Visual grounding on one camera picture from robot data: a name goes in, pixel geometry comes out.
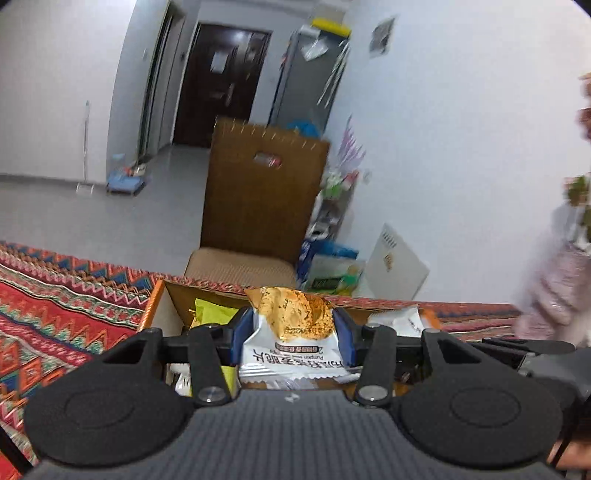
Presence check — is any clear plastic bag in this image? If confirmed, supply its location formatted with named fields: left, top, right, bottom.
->
left=300, top=39, right=331, bottom=61

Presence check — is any patterned red tablecloth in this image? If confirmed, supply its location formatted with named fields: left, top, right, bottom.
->
left=0, top=240, right=522, bottom=480

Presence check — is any cluttered small shelf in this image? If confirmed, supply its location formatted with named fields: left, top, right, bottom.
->
left=308, top=171, right=361, bottom=243

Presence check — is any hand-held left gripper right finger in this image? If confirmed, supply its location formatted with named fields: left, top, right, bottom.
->
left=333, top=307, right=485, bottom=408

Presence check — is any blue low stool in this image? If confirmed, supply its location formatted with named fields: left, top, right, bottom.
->
left=107, top=168, right=145, bottom=197

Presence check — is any lime green snack packet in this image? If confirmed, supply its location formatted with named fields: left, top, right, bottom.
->
left=189, top=298, right=241, bottom=329

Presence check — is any blue plastic bag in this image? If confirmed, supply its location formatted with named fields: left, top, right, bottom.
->
left=286, top=121, right=322, bottom=139

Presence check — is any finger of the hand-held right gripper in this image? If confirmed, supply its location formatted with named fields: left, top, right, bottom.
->
left=482, top=339, right=578, bottom=356

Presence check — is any white snack packet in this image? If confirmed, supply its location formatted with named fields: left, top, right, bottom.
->
left=168, top=364, right=195, bottom=398
left=369, top=305, right=426, bottom=337

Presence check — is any wall poster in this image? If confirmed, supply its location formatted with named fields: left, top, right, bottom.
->
left=369, top=17, right=397, bottom=57

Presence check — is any grey side door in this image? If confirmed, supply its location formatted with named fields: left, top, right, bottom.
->
left=139, top=4, right=185, bottom=160

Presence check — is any dark brown entrance door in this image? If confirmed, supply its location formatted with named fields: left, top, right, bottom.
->
left=173, top=23, right=272, bottom=149

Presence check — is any grey refrigerator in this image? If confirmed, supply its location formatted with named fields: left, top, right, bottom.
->
left=270, top=30, right=347, bottom=127

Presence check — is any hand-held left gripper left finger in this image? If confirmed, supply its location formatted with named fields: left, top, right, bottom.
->
left=104, top=307, right=256, bottom=408

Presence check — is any blue white package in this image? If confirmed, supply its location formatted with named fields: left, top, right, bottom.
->
left=298, top=237, right=359, bottom=278

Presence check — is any white orange cracker packet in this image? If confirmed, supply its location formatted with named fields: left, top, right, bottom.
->
left=239, top=286, right=363, bottom=391

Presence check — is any green white carton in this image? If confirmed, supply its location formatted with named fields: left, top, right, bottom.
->
left=307, top=258, right=365, bottom=296

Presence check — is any red cardboard box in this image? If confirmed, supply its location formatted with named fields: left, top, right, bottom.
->
left=137, top=117, right=446, bottom=398

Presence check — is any white board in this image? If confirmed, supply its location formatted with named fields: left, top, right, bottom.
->
left=362, top=224, right=430, bottom=301

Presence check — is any purple wall decoration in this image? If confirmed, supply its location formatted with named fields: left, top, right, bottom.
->
left=336, top=115, right=366, bottom=174

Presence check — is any pink ceramic vase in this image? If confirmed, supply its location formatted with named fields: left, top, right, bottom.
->
left=515, top=205, right=591, bottom=342

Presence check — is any yellow box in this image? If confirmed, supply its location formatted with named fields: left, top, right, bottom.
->
left=311, top=17, right=352, bottom=36

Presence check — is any white umbrella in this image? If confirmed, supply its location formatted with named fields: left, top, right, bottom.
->
left=318, top=39, right=350, bottom=110

